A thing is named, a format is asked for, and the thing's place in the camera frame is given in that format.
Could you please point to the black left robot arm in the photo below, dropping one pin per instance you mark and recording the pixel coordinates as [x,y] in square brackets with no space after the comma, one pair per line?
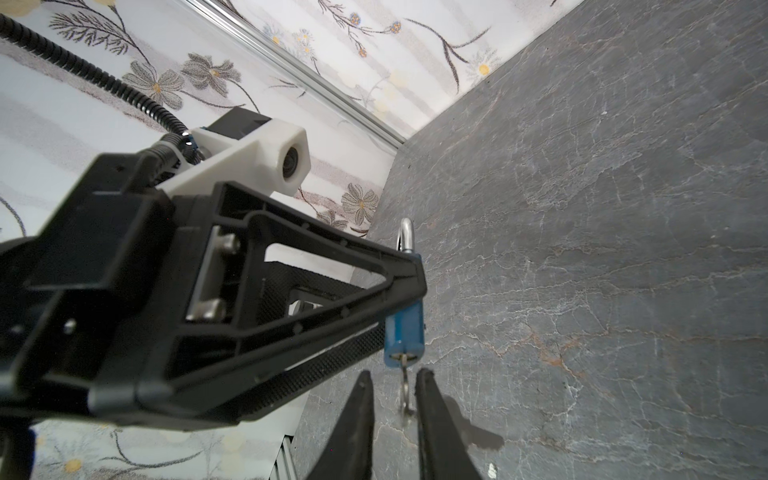
[12,444]

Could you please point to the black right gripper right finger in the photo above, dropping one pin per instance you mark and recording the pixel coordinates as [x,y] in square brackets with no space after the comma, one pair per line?
[442,453]

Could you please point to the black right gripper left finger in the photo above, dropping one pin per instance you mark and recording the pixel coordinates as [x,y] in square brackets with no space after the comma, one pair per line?
[348,452]

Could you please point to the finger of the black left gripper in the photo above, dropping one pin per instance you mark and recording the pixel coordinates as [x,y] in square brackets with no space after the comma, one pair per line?
[254,304]
[311,326]

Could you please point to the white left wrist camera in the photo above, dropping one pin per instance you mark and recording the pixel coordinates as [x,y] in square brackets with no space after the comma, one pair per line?
[264,154]

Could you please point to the silver key bunch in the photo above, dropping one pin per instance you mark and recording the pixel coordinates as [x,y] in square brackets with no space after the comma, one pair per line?
[407,412]

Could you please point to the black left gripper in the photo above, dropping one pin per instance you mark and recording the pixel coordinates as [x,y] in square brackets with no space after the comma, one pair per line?
[88,305]

